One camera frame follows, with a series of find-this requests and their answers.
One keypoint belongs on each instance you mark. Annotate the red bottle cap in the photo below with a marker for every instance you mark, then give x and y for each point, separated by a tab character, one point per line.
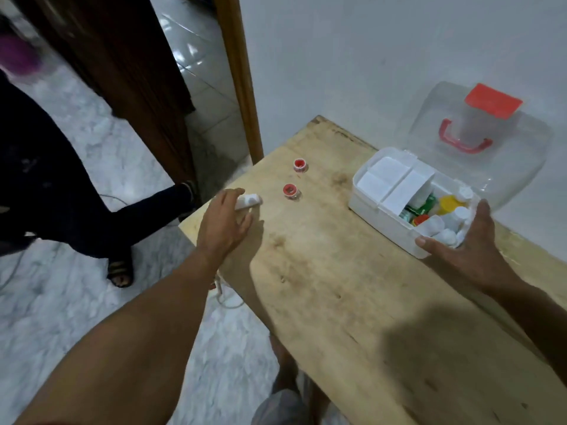
421	219

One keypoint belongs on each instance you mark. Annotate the yellow-capped bottle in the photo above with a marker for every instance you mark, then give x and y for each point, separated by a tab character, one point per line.
449	204

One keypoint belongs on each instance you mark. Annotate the green medicine packet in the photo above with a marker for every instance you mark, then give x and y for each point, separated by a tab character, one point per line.
421	207

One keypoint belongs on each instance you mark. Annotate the purple blurry object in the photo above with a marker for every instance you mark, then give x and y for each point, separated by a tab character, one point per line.
17	55

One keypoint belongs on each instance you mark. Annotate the dark wooden door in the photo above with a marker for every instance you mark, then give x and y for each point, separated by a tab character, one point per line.
124	70

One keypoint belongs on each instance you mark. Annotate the small red-capped jar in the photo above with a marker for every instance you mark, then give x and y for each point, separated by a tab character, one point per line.
291	191
300	165

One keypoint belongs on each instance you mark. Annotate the person's right forearm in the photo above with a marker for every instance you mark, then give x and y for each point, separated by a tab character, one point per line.
538	320

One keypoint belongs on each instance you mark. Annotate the clear plastic box lid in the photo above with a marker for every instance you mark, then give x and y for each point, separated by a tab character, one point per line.
509	168

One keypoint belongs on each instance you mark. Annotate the person's right hand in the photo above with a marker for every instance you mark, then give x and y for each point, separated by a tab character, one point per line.
480	256

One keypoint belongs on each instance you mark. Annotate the person's left forearm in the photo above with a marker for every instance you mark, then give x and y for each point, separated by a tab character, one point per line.
146	340

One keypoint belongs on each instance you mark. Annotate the white medicine bottle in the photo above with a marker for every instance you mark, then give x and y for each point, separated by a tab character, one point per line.
432	225
445	237
458	216
465	194

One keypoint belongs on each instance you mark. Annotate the person's right thumb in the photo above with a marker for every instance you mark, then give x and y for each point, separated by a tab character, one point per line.
430	245

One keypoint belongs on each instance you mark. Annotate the person's grey shorts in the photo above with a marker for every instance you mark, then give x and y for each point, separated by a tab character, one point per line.
281	409

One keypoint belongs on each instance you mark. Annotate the light wooden door frame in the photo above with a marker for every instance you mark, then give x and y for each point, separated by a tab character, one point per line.
241	79

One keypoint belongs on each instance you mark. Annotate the white compartment tray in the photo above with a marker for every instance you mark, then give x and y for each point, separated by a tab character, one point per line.
390	179

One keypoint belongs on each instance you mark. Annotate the person's left thumb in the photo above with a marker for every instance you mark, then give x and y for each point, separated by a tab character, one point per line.
245	222

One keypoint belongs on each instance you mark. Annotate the small white bottle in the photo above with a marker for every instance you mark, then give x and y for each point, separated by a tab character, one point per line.
250	201

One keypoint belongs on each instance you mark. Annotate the person's left hand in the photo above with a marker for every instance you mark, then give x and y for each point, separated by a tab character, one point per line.
219	225

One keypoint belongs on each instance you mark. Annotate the white plastic medicine box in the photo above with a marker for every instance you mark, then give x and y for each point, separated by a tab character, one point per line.
376	212

